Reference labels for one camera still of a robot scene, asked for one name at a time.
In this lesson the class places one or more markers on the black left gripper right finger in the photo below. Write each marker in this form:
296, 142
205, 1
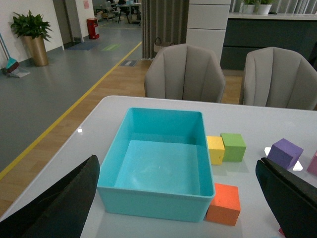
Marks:
292, 200

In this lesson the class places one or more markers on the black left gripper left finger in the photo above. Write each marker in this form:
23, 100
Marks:
59, 212

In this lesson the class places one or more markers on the pink foam block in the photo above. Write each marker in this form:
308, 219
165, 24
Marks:
312, 168

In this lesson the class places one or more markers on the purple foam block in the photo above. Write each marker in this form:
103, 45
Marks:
285, 153

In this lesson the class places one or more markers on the orange foam block near bin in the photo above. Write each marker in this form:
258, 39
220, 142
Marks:
225, 207

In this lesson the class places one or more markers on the green foam block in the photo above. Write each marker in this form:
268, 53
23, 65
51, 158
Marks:
234, 146

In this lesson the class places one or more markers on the yellow foam block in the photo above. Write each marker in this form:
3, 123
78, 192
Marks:
216, 149

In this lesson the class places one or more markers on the teal plastic bin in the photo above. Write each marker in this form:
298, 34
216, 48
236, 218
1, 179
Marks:
158, 166

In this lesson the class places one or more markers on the right grey chair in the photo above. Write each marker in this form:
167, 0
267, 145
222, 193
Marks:
279, 78

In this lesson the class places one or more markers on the grey chair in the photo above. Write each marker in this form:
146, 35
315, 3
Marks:
279, 78
185, 72

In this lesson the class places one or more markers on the broom and dustpan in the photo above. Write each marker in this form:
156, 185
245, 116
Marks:
13, 67

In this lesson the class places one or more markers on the left grey chair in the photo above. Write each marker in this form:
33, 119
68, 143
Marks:
185, 72

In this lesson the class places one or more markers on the dark counter cabinet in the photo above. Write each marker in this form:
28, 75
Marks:
246, 34

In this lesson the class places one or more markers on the potted plant gold pot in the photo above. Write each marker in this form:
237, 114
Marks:
34, 30

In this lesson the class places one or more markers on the red bin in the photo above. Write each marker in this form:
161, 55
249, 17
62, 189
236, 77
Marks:
93, 28

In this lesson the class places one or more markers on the woven basket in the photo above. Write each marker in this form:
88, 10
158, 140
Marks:
159, 44

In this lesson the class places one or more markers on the white potted plant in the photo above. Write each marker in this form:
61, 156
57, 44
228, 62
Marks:
248, 6
264, 6

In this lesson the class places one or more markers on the white cabinet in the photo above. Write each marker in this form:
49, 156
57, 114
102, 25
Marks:
206, 25

